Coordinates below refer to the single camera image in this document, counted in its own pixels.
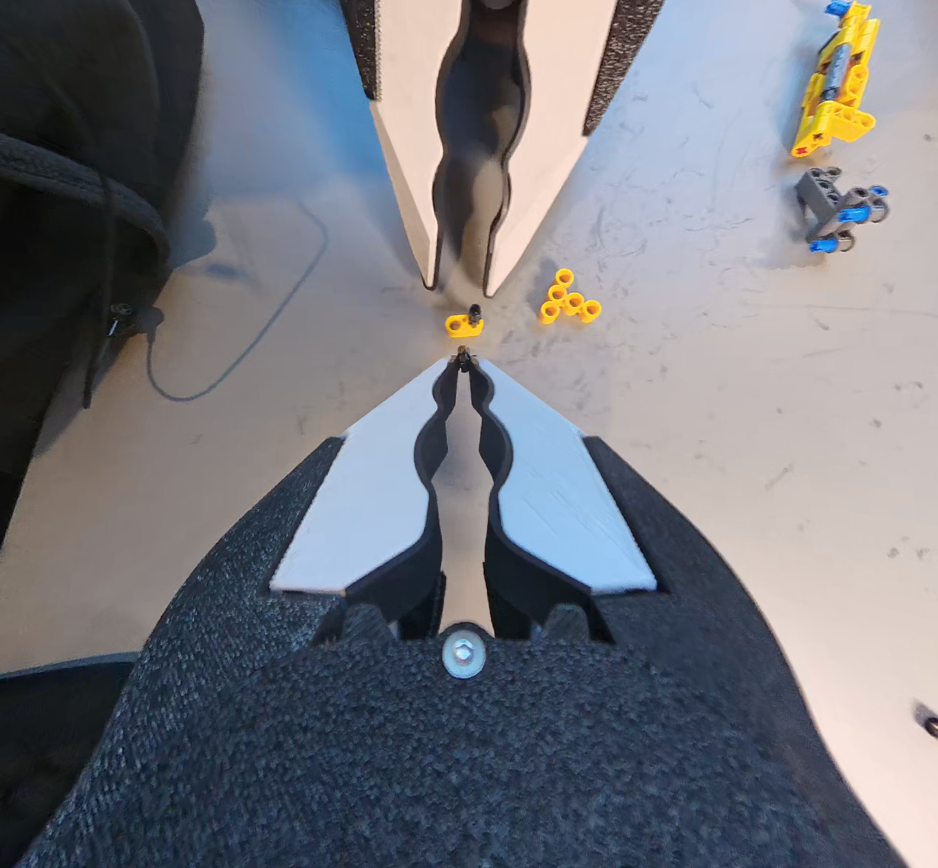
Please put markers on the yellow beam assembly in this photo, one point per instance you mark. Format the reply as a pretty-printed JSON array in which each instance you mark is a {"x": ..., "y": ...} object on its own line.
[{"x": 835, "y": 105}]

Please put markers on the grey angled beam assembly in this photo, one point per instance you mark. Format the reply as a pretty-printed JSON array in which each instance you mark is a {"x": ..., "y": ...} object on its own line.
[{"x": 817, "y": 192}]

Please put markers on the small black connector piece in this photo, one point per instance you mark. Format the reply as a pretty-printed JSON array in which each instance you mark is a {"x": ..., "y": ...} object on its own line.
[{"x": 929, "y": 721}]

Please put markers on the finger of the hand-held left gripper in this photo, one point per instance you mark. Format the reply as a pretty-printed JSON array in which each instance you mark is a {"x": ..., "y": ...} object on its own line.
[
  {"x": 410, "y": 61},
  {"x": 564, "y": 76}
]

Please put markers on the small yellow two-hole beam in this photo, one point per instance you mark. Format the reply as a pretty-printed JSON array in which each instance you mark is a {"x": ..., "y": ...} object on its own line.
[{"x": 456, "y": 326}]

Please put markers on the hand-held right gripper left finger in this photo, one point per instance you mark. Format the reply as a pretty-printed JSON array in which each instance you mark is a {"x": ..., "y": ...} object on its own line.
[{"x": 366, "y": 516}]

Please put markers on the person's torso black hoodie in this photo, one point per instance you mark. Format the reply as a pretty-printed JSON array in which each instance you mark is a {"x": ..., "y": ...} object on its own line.
[{"x": 73, "y": 76}]

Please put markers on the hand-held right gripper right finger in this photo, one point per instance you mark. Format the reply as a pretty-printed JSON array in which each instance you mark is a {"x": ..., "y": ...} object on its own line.
[{"x": 564, "y": 509}]

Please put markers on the small grey connector blue pins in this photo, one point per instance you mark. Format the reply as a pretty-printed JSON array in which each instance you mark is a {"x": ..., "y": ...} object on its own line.
[{"x": 872, "y": 207}]

